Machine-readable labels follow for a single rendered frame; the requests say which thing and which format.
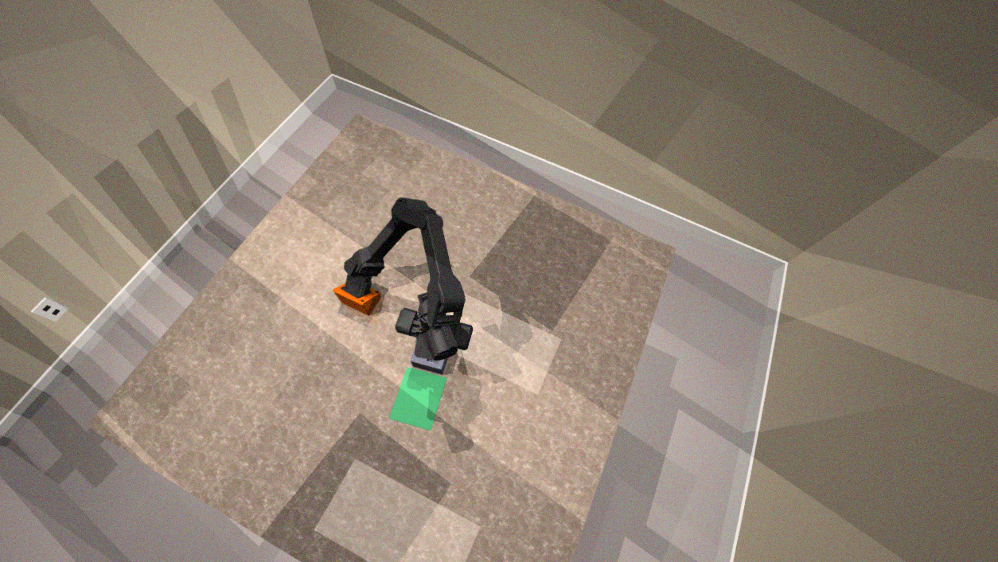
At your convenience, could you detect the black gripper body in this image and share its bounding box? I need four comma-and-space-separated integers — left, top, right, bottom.
395, 308, 473, 350

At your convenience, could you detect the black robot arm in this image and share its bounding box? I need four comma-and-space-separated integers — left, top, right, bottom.
341, 197, 466, 361

